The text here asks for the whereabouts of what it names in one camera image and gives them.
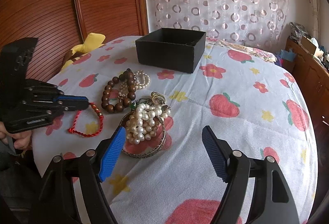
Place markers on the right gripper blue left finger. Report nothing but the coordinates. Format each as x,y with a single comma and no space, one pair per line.
109,151

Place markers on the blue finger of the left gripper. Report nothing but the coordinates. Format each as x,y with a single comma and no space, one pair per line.
72,103

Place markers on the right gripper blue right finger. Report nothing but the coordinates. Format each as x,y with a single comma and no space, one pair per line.
216,153

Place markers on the ornate metal bangle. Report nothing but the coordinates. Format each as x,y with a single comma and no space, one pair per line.
145,131

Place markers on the black square jewelry box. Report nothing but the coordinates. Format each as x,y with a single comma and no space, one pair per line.
175,49

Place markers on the person's left hand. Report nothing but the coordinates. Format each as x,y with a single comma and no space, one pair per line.
22,139

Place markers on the strawberry flower print bedsheet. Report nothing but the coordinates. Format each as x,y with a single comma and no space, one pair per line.
254,105

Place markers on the yellow plush toy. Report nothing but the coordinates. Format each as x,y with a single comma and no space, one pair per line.
93,41

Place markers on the gold rings cluster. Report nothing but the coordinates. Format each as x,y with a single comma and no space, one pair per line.
157,98

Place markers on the wooden headboard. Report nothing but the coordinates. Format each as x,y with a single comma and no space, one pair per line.
61,24

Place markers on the blue cloth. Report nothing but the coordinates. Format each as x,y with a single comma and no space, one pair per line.
287,55

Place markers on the wooden side cabinet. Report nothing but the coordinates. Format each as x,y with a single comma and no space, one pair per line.
312,79

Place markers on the cardboard box on cabinet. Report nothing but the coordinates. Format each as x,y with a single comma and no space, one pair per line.
308,45

